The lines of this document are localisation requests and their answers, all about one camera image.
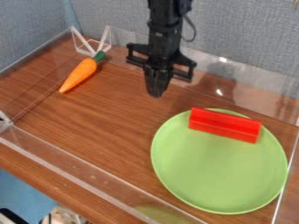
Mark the green round plate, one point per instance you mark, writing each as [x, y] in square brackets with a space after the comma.
[215, 173]

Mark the red rectangular block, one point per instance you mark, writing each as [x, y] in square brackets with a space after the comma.
[226, 125]

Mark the clear acrylic barrier wall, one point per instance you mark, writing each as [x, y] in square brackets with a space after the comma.
[138, 140]

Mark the orange toy carrot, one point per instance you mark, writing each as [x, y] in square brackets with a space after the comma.
[85, 69]

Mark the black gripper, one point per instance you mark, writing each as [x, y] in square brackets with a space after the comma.
[162, 60]

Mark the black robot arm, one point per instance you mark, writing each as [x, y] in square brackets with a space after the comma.
[169, 14]

